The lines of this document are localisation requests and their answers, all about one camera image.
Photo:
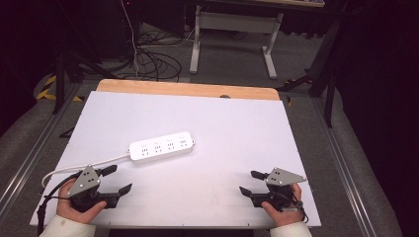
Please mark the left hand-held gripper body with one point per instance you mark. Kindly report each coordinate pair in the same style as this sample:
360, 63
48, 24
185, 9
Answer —
86, 184

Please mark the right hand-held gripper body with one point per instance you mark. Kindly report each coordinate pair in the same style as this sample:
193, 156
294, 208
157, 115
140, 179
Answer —
282, 184

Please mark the white power strip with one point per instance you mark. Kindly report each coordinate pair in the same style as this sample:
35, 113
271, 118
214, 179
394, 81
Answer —
161, 147

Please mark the person's left hand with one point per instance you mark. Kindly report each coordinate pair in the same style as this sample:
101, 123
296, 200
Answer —
70, 210

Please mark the person's right hand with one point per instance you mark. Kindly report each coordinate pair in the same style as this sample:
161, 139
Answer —
286, 217

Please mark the white table cover board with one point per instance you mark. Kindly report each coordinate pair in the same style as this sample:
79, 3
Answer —
197, 118

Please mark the black metal stand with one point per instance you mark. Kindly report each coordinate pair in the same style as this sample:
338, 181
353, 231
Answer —
60, 82
329, 85

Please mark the aluminium floor rail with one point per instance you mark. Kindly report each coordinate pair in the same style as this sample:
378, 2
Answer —
36, 144
342, 171

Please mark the white metal desk frame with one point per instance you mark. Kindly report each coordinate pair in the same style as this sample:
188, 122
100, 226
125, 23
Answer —
235, 21

